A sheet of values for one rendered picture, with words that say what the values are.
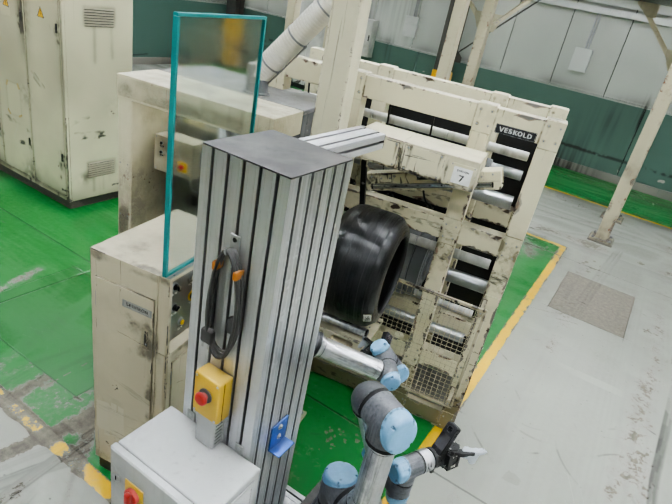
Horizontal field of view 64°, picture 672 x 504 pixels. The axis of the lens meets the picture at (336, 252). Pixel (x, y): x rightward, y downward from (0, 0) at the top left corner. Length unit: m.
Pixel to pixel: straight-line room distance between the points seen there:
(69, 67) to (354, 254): 3.61
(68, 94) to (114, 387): 3.29
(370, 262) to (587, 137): 9.28
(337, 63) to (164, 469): 1.68
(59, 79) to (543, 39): 8.71
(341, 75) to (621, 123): 9.22
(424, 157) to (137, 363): 1.59
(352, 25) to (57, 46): 3.44
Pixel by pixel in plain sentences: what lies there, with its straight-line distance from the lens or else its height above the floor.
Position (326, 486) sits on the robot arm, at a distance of 1.94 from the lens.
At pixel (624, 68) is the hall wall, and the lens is 11.31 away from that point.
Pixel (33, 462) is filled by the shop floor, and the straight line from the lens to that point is 3.25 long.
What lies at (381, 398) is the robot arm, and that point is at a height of 1.36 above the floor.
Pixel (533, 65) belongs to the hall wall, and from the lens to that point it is 11.55.
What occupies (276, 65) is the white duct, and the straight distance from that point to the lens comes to 2.86.
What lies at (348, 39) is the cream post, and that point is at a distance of 2.38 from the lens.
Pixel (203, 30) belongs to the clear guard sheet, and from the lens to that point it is 1.98.
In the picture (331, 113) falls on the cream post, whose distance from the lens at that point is 2.43.
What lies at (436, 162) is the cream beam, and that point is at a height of 1.73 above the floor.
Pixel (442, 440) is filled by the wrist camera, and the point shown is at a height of 1.10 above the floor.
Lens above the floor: 2.39
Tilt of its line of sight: 26 degrees down
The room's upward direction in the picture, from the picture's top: 12 degrees clockwise
